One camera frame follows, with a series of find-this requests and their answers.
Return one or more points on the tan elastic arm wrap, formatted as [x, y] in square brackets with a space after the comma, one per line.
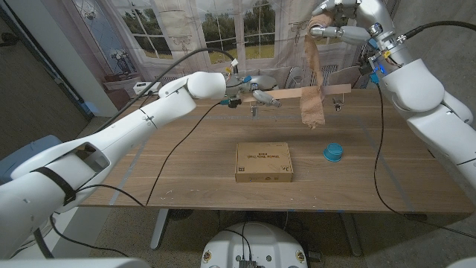
[311, 108]

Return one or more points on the white power strip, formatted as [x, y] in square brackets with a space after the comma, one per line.
[143, 88]

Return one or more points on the flat cardboard box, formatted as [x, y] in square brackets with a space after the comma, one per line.
[264, 162]

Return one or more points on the printed window backdrop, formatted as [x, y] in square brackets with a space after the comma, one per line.
[223, 22]

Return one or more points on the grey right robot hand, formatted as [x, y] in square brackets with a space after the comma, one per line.
[368, 18]

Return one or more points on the grey table leg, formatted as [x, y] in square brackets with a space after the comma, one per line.
[351, 231]
[160, 227]

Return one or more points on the small metal bar bracket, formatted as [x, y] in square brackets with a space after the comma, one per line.
[253, 111]
[337, 103]

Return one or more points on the long wooden bar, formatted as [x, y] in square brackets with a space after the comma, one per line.
[286, 93]

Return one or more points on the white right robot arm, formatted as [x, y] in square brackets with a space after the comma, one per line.
[427, 97]

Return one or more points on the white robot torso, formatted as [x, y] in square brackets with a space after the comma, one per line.
[256, 242]

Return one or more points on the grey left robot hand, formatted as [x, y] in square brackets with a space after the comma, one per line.
[260, 82]

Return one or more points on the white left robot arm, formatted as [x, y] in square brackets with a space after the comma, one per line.
[126, 126]

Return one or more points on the blue plastic lid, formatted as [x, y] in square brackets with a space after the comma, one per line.
[332, 152]

